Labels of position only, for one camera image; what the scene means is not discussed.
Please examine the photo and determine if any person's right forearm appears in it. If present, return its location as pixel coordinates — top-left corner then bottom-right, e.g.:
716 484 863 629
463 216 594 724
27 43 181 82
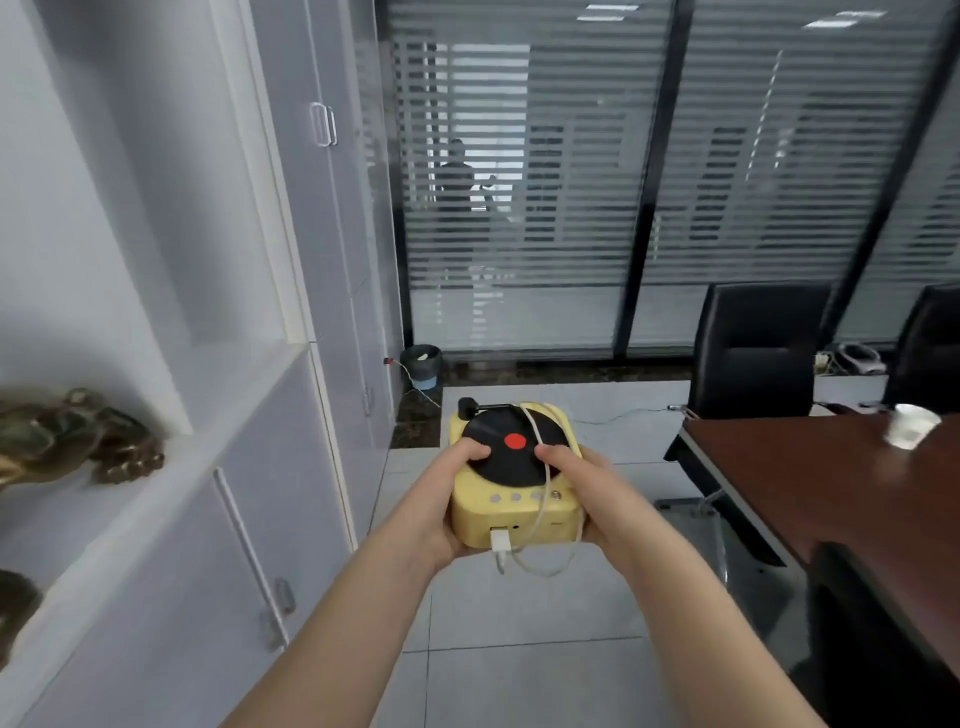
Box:
611 521 830 728

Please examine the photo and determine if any brown conference table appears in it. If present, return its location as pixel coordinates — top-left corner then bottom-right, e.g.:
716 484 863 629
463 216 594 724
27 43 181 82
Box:
678 411 960 680

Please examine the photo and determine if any white charging cable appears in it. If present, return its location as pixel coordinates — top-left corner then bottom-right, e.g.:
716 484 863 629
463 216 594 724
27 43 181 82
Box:
490 403 586 579

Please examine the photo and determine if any person's left hand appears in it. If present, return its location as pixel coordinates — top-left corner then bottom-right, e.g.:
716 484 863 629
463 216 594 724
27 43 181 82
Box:
377 437 493 576

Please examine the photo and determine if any bronze animal figurine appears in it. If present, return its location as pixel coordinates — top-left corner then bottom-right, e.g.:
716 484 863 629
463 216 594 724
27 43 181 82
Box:
0 387 166 490

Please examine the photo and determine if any dark waste bin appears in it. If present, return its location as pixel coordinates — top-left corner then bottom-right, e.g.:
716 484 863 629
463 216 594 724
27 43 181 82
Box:
399 344 444 393

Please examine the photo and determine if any yellow record player speaker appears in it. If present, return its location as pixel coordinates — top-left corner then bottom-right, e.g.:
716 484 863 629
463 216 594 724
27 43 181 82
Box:
447 397 587 552

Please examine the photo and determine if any tall white cabinet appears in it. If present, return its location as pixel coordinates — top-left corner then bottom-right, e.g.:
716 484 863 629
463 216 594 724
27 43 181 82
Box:
240 0 408 541

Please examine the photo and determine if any black office chair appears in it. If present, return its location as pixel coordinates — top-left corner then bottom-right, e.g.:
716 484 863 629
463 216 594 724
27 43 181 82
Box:
862 282 960 415
663 281 835 526

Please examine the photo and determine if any white floor cable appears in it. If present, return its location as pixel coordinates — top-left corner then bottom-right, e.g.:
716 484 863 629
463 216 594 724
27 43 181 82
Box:
570 405 691 427

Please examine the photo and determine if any white paper cup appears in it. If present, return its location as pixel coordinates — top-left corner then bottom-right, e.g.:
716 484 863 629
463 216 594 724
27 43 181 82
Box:
883 403 942 452

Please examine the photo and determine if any dark figurine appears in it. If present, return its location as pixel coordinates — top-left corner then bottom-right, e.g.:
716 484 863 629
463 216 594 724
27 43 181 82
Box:
0 570 45 669

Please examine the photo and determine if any person's left forearm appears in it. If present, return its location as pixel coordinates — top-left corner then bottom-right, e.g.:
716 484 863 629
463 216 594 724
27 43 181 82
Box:
217 517 445 728

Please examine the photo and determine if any person's right hand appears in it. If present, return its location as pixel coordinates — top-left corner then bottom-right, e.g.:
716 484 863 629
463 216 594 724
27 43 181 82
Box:
534 443 672 579

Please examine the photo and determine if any white shelf cabinet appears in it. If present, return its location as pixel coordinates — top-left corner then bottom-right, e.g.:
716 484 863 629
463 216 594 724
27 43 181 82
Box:
0 0 360 728

